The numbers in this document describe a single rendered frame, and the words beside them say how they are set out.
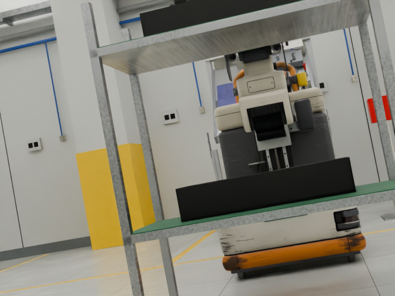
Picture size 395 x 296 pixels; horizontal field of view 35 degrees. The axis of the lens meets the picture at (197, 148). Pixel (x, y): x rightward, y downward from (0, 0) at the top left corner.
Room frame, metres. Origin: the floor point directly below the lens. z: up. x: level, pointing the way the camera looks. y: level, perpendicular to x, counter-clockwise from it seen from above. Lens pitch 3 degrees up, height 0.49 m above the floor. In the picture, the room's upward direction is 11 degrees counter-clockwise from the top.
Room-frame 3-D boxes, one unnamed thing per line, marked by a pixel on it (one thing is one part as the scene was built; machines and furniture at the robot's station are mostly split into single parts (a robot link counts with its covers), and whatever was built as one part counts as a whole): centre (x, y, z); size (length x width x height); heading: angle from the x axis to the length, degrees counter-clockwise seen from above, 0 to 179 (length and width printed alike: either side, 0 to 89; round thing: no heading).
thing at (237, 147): (3.16, -0.39, 0.59); 0.55 x 0.34 x 0.83; 80
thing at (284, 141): (2.90, -0.41, 0.68); 0.28 x 0.27 x 0.25; 80
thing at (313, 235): (3.07, -0.38, 0.16); 0.67 x 0.64 x 0.25; 170
